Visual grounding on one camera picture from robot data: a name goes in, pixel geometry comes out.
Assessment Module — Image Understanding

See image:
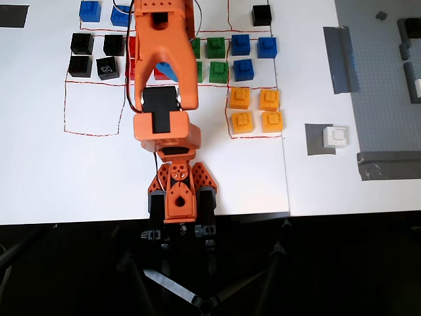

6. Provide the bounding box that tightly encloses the black Lego block stack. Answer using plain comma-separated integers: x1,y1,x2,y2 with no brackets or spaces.
70,32,95,56
251,4,273,27
95,56,120,82
68,55,93,78
103,34,126,57

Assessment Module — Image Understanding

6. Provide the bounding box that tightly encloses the black tripod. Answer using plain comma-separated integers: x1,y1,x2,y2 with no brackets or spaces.
116,219,290,316

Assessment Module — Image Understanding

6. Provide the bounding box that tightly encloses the grey Lego baseplate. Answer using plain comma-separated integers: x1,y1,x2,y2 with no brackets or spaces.
334,0,421,155

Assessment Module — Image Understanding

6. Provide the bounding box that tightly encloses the orange Lego block stack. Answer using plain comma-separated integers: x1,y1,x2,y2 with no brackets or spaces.
229,86,251,110
261,111,284,134
232,111,255,135
258,88,280,112

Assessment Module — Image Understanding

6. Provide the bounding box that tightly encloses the angled grey Lego wall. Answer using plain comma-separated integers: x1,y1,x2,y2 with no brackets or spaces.
397,17,421,44

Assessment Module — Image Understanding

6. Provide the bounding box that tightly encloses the white Lego block stack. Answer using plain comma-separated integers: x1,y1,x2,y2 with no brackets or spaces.
322,124,349,149

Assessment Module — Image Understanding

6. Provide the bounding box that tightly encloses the grey tape marker patch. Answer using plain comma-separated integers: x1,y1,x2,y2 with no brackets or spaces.
305,123,337,156

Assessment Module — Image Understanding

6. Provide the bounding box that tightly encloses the blue Lego block stack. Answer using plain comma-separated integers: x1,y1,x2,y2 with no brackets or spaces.
232,58,255,82
110,4,135,28
230,34,251,56
78,1,102,23
257,36,278,59

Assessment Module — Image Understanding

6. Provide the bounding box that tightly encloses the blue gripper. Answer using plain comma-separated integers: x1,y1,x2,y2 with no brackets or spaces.
157,61,180,83

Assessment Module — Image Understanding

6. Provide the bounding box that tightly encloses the thin servo cable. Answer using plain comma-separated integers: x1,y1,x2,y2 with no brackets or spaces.
112,0,145,115

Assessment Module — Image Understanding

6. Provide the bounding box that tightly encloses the grey duct tape strip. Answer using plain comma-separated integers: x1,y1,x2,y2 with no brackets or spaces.
323,25,361,95
357,150,421,182

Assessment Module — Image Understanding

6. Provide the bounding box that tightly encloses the long grey Lego wall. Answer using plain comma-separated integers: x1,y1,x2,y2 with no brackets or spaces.
403,61,421,105

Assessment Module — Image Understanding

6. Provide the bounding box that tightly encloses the black table clamp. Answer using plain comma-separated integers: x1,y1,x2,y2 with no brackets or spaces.
195,186,218,238
141,190,166,241

